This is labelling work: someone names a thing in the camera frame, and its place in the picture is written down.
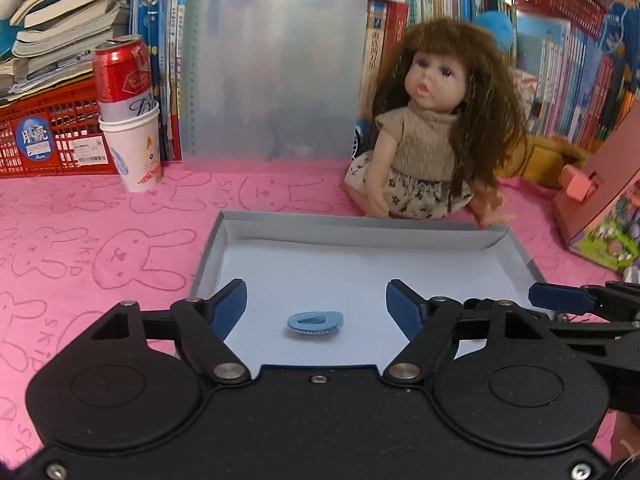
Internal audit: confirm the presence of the brown-haired doll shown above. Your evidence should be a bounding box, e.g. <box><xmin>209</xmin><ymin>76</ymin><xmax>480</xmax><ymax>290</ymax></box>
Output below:
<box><xmin>345</xmin><ymin>20</ymin><xmax>528</xmax><ymax>228</ymax></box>

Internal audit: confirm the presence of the row of blue books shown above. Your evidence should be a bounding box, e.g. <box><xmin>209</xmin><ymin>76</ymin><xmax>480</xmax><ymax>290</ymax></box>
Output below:
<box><xmin>130</xmin><ymin>0</ymin><xmax>188</xmax><ymax>163</ymax></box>

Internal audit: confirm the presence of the red beverage can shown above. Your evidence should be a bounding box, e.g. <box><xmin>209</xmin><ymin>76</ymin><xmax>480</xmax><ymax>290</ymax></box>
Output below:
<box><xmin>93</xmin><ymin>35</ymin><xmax>157</xmax><ymax>123</ymax></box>

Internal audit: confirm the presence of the small blue hair clip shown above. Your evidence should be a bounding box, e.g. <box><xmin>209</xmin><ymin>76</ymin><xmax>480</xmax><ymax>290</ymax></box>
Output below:
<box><xmin>286</xmin><ymin>311</ymin><xmax>345</xmax><ymax>335</ymax></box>

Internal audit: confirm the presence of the pink bunny print blanket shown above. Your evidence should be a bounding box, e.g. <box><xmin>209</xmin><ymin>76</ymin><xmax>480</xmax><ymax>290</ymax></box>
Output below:
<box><xmin>0</xmin><ymin>157</ymin><xmax>640</xmax><ymax>466</ymax></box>

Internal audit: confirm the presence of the stack of worn books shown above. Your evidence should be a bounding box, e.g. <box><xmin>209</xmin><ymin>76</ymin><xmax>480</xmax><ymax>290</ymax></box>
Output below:
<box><xmin>0</xmin><ymin>0</ymin><xmax>138</xmax><ymax>106</ymax></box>

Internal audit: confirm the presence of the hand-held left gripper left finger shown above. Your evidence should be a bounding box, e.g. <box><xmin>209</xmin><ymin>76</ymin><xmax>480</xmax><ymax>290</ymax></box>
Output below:
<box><xmin>91</xmin><ymin>279</ymin><xmax>251</xmax><ymax>387</ymax></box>

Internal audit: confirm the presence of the red plastic basket with sticker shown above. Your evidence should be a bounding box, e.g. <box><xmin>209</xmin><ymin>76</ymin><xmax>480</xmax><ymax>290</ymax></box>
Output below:
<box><xmin>0</xmin><ymin>77</ymin><xmax>118</xmax><ymax>177</ymax></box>

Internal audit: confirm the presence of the white paper cup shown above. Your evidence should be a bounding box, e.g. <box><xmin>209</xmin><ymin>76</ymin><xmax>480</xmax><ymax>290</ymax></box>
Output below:
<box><xmin>98</xmin><ymin>100</ymin><xmax>164</xmax><ymax>193</ymax></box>

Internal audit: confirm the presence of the grey cardboard box tray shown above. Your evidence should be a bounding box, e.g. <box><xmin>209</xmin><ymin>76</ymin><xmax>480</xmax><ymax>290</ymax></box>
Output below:
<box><xmin>187</xmin><ymin>211</ymin><xmax>547</xmax><ymax>368</ymax></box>

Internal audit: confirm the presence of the translucent plastic clipboard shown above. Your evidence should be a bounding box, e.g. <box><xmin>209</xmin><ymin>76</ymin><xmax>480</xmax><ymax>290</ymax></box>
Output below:
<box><xmin>180</xmin><ymin>0</ymin><xmax>371</xmax><ymax>171</ymax></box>

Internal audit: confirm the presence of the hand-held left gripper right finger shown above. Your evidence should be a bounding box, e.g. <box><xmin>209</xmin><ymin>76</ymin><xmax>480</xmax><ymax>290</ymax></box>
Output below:
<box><xmin>384</xmin><ymin>279</ymin><xmax>545</xmax><ymax>387</ymax></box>

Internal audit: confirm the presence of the blue white plush toy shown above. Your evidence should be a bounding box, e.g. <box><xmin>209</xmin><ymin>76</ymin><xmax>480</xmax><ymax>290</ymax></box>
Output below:
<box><xmin>0</xmin><ymin>0</ymin><xmax>31</xmax><ymax>58</ymax></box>

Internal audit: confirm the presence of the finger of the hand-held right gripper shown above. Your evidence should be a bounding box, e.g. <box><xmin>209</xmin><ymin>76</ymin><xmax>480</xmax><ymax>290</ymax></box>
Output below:
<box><xmin>529</xmin><ymin>280</ymin><xmax>640</xmax><ymax>323</ymax></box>
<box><xmin>462</xmin><ymin>299</ymin><xmax>640</xmax><ymax>361</ymax></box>

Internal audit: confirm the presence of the blue printed carton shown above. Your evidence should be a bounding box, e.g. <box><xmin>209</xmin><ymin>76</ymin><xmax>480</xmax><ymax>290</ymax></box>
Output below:
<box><xmin>600</xmin><ymin>0</ymin><xmax>640</xmax><ymax>56</ymax></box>

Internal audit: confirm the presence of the pink toy house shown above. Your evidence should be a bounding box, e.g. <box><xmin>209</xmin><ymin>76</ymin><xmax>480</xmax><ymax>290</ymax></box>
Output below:
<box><xmin>552</xmin><ymin>105</ymin><xmax>640</xmax><ymax>273</ymax></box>

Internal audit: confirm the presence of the row of colourful books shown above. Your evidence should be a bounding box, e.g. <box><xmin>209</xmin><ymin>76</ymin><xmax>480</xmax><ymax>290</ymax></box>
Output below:
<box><xmin>357</xmin><ymin>0</ymin><xmax>640</xmax><ymax>153</ymax></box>

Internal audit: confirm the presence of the wooden drawer box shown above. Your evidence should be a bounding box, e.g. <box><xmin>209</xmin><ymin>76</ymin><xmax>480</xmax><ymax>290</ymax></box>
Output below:
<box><xmin>520</xmin><ymin>135</ymin><xmax>591</xmax><ymax>188</ymax></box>

